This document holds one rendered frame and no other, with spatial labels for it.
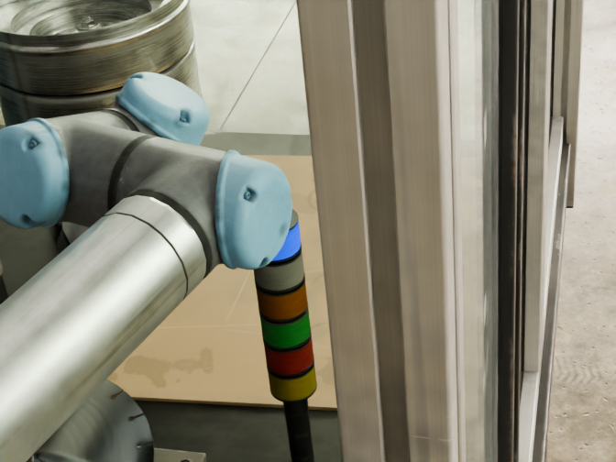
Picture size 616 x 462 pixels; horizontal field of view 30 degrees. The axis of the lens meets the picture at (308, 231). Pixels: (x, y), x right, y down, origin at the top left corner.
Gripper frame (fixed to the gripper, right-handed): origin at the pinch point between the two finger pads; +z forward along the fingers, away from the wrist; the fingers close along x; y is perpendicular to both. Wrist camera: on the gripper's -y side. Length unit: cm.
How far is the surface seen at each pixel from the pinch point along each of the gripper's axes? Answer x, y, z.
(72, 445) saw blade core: 5.3, 1.0, 1.4
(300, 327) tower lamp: 18.2, -4.0, -19.0
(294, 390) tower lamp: 20.8, -4.7, -12.5
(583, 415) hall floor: 81, -130, 38
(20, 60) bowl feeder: -31, -53, -5
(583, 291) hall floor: 76, -172, 31
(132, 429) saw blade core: 9.3, -1.7, -1.5
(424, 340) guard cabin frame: 21, 48, -51
